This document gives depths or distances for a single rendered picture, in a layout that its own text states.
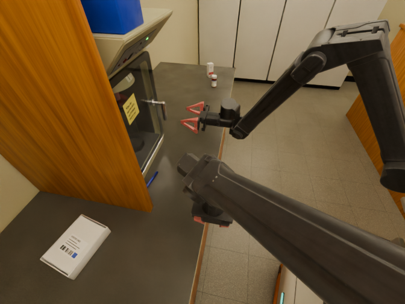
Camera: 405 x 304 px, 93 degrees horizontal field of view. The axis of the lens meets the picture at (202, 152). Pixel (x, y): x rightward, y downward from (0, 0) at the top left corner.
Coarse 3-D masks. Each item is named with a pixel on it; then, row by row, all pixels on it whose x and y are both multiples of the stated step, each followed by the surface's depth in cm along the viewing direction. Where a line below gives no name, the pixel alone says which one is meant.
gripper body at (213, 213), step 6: (198, 204) 48; (204, 204) 44; (192, 210) 47; (198, 210) 47; (204, 210) 46; (210, 210) 44; (216, 210) 43; (192, 216) 47; (198, 216) 46; (204, 216) 46; (210, 216) 46; (216, 216) 46; (222, 216) 46; (228, 216) 46; (228, 222) 45
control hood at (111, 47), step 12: (144, 12) 56; (156, 12) 56; (168, 12) 57; (144, 24) 46; (156, 24) 51; (96, 36) 39; (108, 36) 39; (120, 36) 39; (132, 36) 40; (144, 36) 49; (108, 48) 40; (120, 48) 39; (108, 60) 41; (108, 72) 45
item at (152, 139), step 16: (128, 64) 59; (144, 64) 68; (112, 80) 52; (128, 80) 60; (144, 80) 69; (128, 96) 61; (144, 96) 71; (144, 112) 73; (128, 128) 64; (144, 128) 75; (160, 128) 92; (144, 144) 77; (144, 160) 79
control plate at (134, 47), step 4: (156, 28) 55; (152, 32) 54; (148, 36) 54; (140, 40) 49; (144, 40) 53; (136, 44) 48; (140, 44) 52; (144, 44) 57; (128, 48) 44; (132, 48) 47; (136, 48) 52; (140, 48) 57; (124, 52) 43; (128, 52) 47; (132, 52) 51; (124, 56) 46; (128, 56) 50; (132, 56) 55; (120, 60) 45; (116, 64) 45; (120, 64) 48; (116, 68) 48; (112, 72) 48
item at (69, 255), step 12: (84, 216) 68; (72, 228) 65; (84, 228) 65; (96, 228) 65; (60, 240) 62; (72, 240) 62; (84, 240) 62; (96, 240) 62; (48, 252) 59; (60, 252) 59; (72, 252) 59; (84, 252) 60; (48, 264) 57; (60, 264) 57; (72, 264) 57; (84, 264) 60; (72, 276) 56
